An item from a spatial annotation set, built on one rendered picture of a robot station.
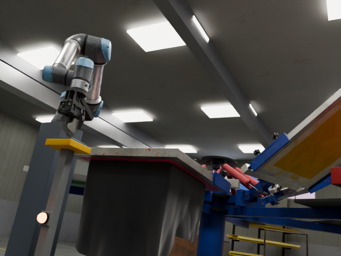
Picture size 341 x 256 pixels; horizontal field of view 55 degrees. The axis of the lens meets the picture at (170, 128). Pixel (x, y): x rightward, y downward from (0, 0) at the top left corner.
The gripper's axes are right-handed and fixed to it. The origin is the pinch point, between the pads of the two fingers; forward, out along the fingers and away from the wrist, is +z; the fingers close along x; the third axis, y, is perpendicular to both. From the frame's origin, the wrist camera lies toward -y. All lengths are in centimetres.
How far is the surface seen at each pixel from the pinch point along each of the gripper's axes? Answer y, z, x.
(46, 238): 1.9, 39.6, 1.9
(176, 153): -17.2, 0.8, 40.6
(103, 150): -17.2, 0.0, 4.2
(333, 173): -86, -9, 98
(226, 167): -145, -24, 25
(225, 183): -84, 0, 42
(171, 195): -31.6, 15.7, 34.3
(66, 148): 2.8, 5.2, 1.6
